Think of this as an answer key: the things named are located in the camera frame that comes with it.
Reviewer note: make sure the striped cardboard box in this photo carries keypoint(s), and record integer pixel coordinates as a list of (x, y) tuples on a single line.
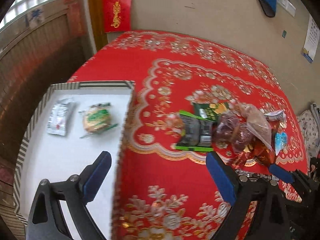
[(56, 158)]

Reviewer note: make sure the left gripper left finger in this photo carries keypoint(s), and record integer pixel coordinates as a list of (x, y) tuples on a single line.
[(46, 219)]

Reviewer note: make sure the dark green snack packet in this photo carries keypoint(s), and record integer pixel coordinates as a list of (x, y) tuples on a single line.
[(210, 111)]

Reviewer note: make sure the green cow biscuit packet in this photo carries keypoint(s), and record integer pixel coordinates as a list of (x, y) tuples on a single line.
[(97, 119)]

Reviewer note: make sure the blue white candy packet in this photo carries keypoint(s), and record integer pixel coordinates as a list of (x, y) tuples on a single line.
[(280, 142)]

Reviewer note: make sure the white silver snack packet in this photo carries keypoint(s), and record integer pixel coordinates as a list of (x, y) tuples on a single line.
[(59, 117)]

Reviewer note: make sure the red floral tablecloth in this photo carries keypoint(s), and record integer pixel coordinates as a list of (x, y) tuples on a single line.
[(191, 96)]

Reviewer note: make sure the clear bag red dates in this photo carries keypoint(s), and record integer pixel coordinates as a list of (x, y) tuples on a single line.
[(230, 129)]

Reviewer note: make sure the white strawberry snack packet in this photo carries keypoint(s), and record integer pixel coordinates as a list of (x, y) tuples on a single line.
[(278, 115)]

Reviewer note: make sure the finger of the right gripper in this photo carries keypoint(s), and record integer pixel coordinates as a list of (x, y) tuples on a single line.
[(281, 173)]

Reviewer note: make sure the wall calendar poster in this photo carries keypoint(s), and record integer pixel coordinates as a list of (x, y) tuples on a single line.
[(311, 40)]

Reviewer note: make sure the clear bag brown snacks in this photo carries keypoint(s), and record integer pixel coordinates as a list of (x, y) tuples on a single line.
[(257, 123)]

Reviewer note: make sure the red gold snack packet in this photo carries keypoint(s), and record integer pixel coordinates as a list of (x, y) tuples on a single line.
[(259, 151)]

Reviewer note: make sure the wooden door frame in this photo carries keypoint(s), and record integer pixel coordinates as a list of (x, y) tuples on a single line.
[(97, 23)]

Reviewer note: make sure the lower red paper decoration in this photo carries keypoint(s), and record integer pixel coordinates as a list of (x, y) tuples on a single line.
[(117, 15)]

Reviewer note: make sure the black green snack packet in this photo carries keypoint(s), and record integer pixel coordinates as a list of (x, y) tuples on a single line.
[(197, 133)]

